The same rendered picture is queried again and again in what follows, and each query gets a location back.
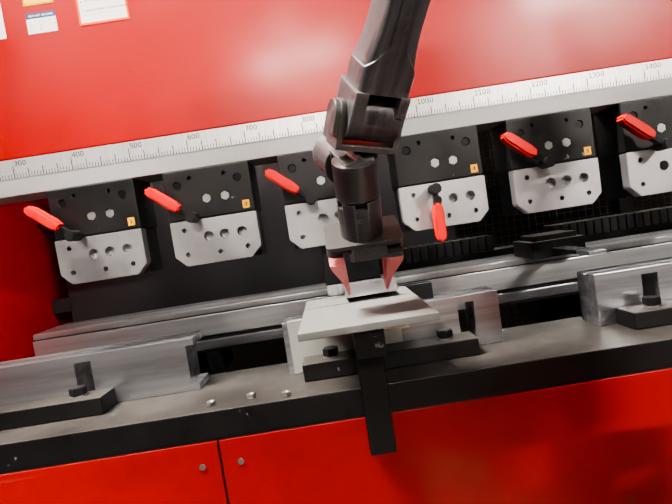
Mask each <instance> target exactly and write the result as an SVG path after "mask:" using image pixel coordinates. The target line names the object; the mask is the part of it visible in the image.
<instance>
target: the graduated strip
mask: <svg viewBox="0 0 672 504"><path fill-rule="evenodd" d="M671 77H672V58H671V59H665V60H658V61H652V62H645V63H639V64H632V65H626V66H619V67H613V68H606V69H600V70H593V71H586V72H580V73H573V74H567V75H560V76H554V77H547V78H541V79H534V80H528V81H521V82H515V83H508V84H502V85H495V86H489V87H482V88H476V89H469V90H463V91H456V92H450V93H443V94H437V95H430V96H424V97H417V98H411V102H410V105H409V108H408V111H407V115H406V118H411V117H417V116H424V115H430V114H437V113H443V112H450V111H456V110H463V109H469V108H476V107H482V106H489V105H495V104H502V103H508V102H515V101H521V100H528V99H534V98H541V97H547V96H554V95H560V94H567V93H573V92H580V91H586V90H593V89H599V88H606V87H612V86H619V85H625V84H632V83H638V82H645V81H651V80H658V79H664V78H671ZM325 118H326V112H319V113H313V114H306V115H300V116H293V117H287V118H280V119H274V120H267V121H261V122H254V123H248V124H241V125H235V126H228V127H222V128H215V129H209V130H202V131H196V132H189V133H182V134H176V135H169V136H163V137H156V138H150V139H143V140H137V141H130V142H124V143H117V144H111V145H104V146H98V147H91V148H85V149H78V150H72V151H65V152H59V153H52V154H46V155H39V156H33V157H26V158H20V159H13V160H7V161H0V181H1V180H8V179H14V178H21V177H27V176H34V175H40V174H47V173H53V172H60V171H66V170H73V169H79V168H86V167H92V166H99V165H105V164H112V163H118V162H125V161H131V160H138V159H144V158H151V157H157V156H164V155H170V154H177V153H183V152H190V151H196V150H203V149H209V148H216V147H222V146H229V145H235V144H242V143H248V142H255V141H261V140H268V139H274V138H281V137H287V136H294V135H300V134H307V133H313V132H320V131H324V124H325Z"/></svg>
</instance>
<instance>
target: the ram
mask: <svg viewBox="0 0 672 504"><path fill-rule="evenodd" d="M127 4H128V10H129V15H130V19H124V20H117V21H111V22H104V23H97V24H91V25H84V26H80V23H79V17H78V11H77V6H76V0H53V2H50V3H44V4H37V5H30V6H23V1H22V0H0V5H1V10H2V16H3V21H4V26H5V32H6V37H7V38H6V39H0V161H7V160H13V159H20V158H26V157H33V156H39V155H46V154H52V153H59V152H65V151H72V150H78V149H85V148H91V147H98V146H104V145H111V144H117V143H124V142H130V141H137V140H143V139H150V138H156V137H163V136H169V135H176V134H182V133H189V132H196V131H202V130H209V129H215V128H222V127H228V126H235V125H241V124H248V123H254V122H261V121H267V120H274V119H280V118H287V117H293V116H300V115H306V114H313V113H319V112H326V111H327V106H328V103H329V101H330V99H332V98H336V96H337V92H338V87H339V83H340V78H341V75H346V74H347V70H348V66H349V61H350V57H351V54H352V52H353V51H354V49H355V47H356V45H357V43H358V41H359V38H360V36H361V33H362V30H363V28H364V25H365V22H366V18H367V15H368V11H369V8H370V4H371V0H127ZM51 10H55V15H56V21H57V26H58V30H57V31H51V32H44V33H37V34H31V35H29V33H28V28H27V22H26V17H25V14H31V13H37V12H44V11H51ZM671 58H672V0H431V1H430V4H429V7H428V11H427V14H426V17H425V20H424V24H423V27H422V31H421V35H420V39H419V43H418V49H417V54H416V61H415V77H414V80H413V84H412V87H411V90H410V93H409V96H408V97H409V98H410V99H411V98H417V97H424V96H430V95H437V94H443V93H450V92H456V91H463V90H469V89H476V88H482V87H489V86H495V85H502V84H508V83H515V82H521V81H528V80H534V79H541V78H547V77H554V76H560V75H567V74H573V73H580V72H586V71H593V70H600V69H606V68H613V67H619V66H626V65H632V64H639V63H645V62H652V61H658V60H665V59H671ZM670 95H672V77H671V78H664V79H658V80H651V81H645V82H638V83H632V84H625V85H619V86H612V87H606V88H599V89H593V90H586V91H580V92H573V93H567V94H560V95H554V96H547V97H541V98H534V99H528V100H521V101H515V102H508V103H502V104H495V105H489V106H482V107H476V108H469V109H463V110H456V111H450V112H443V113H437V114H430V115H424V116H417V117H411V118H405V121H404V125H403V129H402V133H401V137H404V136H410V135H417V134H423V133H430V132H436V131H443V130H449V129H455V128H462V127H468V126H477V132H480V131H487V130H492V129H493V128H495V127H497V126H498V125H500V124H502V123H503V122H505V121H507V120H514V119H520V118H527V117H533V116H540V115H546V114H553V113H559V112H566V111H572V110H579V109H585V108H590V110H591V114H595V113H598V112H600V111H603V110H605V109H607V108H610V107H612V106H614V105H617V104H619V103H624V102H631V101H637V100H644V99H650V98H657V97H663V96H670ZM322 135H323V131H320V132H313V133H307V134H300V135H294V136H287V137H281V138H274V139H268V140H261V141H255V142H248V143H242V144H235V145H229V146H222V147H216V148H209V149H203V150H196V151H190V152H183V153H177V154H170V155H164V156H157V157H151V158H144V159H138V160H131V161H125V162H118V163H112V164H105V165H99V166H92V167H86V168H79V169H73V170H66V171H60V172H53V173H47V174H40V175H34V176H27V177H21V178H14V179H8V180H1V181H0V205H7V204H13V203H20V202H26V201H33V200H39V199H46V198H47V192H48V191H53V190H60V189H66V188H73V187H79V186H86V185H92V184H99V183H105V182H112V181H118V180H125V179H131V178H132V179H136V180H140V181H144V182H148V183H149V182H156V181H162V180H163V178H162V174H163V173H170V172H176V171H183V170H189V169H196V168H202V167H209V166H215V165H222V164H228V163H235V162H241V161H248V162H249V163H251V164H252V165H253V166H260V165H266V164H273V163H278V161H277V156H280V155H287V154H293V153H300V152H306V151H313V147H314V144H315V143H316V141H317V140H318V138H319V137H321V136H322Z"/></svg>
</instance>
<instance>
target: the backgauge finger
mask: <svg viewBox="0 0 672 504"><path fill-rule="evenodd" d="M520 239H521V240H519V241H514V242H513V248H514V255H515V257H521V258H527V259H534V260H535V259H542V258H548V257H554V256H561V255H567V254H579V255H588V256H590V255H596V254H603V253H607V250H606V249H602V248H590V247H586V245H585V237H584V235H576V231H575V230H556V231H549V232H543V233H536V234H530V235H524V236H520Z"/></svg>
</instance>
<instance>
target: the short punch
mask: <svg viewBox="0 0 672 504"><path fill-rule="evenodd" d="M321 253H322V259H323V265H324V272H325V278H326V284H327V290H328V296H332V295H339V294H345V289H344V284H343V283H342V282H341V281H340V279H339V278H338V277H337V276H336V275H335V274H334V273H333V272H332V270H331V269H330V264H329V258H328V257H327V252H326V246H325V245H324V246H321ZM343 255H344V260H345V265H346V270H347V275H348V280H349V284H353V283H359V282H366V281H372V280H378V279H381V274H380V267H379V260H378V259H375V260H368V261H362V262H355V263H353V262H351V261H350V258H349V252H346V253H343Z"/></svg>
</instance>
